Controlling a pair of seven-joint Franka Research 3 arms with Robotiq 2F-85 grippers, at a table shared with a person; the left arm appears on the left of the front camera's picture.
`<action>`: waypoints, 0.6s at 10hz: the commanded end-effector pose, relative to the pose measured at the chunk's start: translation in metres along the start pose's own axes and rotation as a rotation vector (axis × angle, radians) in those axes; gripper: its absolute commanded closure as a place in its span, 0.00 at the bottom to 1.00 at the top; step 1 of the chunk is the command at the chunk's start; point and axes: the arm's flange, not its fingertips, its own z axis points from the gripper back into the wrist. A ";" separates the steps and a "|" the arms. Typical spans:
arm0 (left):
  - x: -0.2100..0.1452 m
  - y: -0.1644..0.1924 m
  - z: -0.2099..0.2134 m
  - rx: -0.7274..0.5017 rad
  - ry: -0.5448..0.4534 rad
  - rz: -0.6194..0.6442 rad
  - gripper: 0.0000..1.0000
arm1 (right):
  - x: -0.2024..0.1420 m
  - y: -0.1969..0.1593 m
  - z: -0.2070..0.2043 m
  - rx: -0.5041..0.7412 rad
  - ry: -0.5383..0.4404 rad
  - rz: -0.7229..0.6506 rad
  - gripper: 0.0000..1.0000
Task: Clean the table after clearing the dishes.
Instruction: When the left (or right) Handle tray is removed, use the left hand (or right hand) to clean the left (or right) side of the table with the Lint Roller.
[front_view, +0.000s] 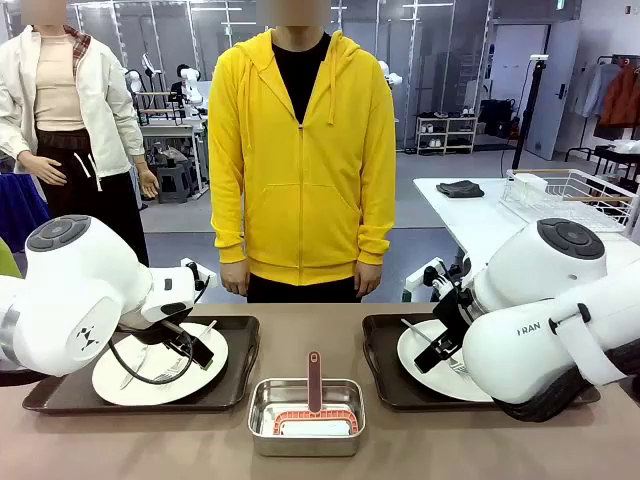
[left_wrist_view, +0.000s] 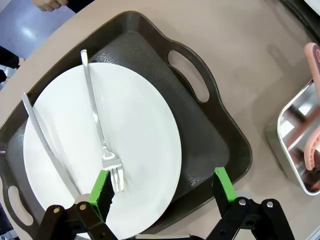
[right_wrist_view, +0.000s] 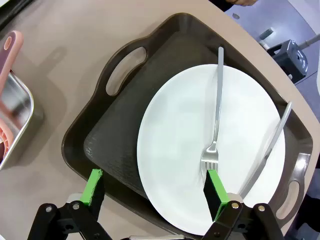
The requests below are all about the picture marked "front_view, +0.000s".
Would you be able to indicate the person left hand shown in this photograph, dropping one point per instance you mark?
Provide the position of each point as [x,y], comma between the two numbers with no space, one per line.
[367,277]

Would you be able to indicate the white round plate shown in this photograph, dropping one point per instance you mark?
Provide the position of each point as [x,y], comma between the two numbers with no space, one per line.
[165,390]
[425,385]

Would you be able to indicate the silver fork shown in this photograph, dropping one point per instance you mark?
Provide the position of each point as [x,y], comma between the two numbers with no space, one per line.
[206,331]
[412,329]

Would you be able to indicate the black mannequin trousers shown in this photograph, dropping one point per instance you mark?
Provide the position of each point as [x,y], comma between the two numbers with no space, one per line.
[90,200]

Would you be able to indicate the stainless steel rectangular container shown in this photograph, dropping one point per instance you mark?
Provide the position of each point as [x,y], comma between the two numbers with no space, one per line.
[260,430]

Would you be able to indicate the silver knife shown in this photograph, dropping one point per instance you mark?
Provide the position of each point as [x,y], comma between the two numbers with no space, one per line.
[131,372]

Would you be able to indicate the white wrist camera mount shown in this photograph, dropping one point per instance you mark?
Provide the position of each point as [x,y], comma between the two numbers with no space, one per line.
[422,275]
[197,272]

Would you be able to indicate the white side table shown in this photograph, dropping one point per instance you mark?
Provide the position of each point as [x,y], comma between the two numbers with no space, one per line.
[475,220]

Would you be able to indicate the white background workbench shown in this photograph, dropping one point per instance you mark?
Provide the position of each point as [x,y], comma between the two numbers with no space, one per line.
[170,132]

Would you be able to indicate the white door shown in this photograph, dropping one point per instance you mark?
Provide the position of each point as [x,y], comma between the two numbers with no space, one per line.
[555,90]

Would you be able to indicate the dark grey folded cloth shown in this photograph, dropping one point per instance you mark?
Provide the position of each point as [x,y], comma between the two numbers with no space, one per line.
[460,189]

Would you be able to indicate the light grey hanging shirt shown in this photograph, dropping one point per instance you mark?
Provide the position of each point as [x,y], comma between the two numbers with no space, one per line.
[592,92]

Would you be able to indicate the grey plastic stool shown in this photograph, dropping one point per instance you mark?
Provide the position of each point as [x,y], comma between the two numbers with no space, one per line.
[175,182]

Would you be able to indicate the black tripod stand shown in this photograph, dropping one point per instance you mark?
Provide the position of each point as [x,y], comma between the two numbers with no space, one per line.
[530,110]

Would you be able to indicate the white mannequin jacket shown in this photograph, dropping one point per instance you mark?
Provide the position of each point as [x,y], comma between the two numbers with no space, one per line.
[107,115]

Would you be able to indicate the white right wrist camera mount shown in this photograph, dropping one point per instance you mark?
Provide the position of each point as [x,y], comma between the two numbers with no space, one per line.
[422,275]

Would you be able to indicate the white shoe rack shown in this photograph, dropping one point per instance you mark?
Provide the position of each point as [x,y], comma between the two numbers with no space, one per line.
[445,135]

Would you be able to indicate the person right forearm yellow sleeve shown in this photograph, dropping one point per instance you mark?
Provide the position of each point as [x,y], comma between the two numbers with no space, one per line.
[230,215]

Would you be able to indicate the blue cloth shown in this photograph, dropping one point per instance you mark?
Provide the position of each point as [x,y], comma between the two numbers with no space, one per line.
[20,205]

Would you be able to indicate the orange hanging jacket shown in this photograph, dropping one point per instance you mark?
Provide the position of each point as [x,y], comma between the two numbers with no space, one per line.
[620,97]

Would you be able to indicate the black luggage bags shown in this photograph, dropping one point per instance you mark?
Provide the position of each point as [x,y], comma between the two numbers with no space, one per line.
[497,117]

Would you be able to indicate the person in yellow hoodie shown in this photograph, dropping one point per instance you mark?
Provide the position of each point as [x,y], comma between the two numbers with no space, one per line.
[300,175]

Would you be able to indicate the mannequin leg green trousers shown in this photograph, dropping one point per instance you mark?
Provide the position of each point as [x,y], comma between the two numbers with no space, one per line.
[7,262]

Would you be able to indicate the white utensil holder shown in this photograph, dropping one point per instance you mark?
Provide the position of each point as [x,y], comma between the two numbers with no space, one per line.
[525,184]

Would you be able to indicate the person right hand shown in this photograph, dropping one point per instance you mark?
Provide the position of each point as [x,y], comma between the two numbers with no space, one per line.
[235,277]

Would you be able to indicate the dark brown serving tray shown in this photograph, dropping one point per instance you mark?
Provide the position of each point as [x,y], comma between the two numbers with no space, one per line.
[385,370]
[240,370]

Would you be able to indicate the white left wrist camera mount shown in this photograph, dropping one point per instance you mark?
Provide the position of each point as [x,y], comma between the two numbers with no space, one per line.
[197,272]

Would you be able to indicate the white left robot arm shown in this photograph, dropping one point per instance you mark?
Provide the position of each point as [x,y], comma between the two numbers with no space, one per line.
[60,295]

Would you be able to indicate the mannequin with beige top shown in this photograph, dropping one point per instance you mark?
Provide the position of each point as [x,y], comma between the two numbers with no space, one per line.
[60,95]

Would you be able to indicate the person left forearm yellow sleeve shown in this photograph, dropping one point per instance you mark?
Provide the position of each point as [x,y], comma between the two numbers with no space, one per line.
[377,215]

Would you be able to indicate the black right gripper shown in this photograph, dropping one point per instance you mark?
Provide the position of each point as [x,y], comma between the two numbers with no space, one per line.
[452,317]

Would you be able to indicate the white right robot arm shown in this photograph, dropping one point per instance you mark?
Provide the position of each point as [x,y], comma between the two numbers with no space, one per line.
[545,320]

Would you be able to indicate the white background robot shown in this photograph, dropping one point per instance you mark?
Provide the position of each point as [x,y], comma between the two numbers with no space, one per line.
[191,87]

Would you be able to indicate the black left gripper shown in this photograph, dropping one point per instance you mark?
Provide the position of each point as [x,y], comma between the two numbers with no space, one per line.
[150,332]

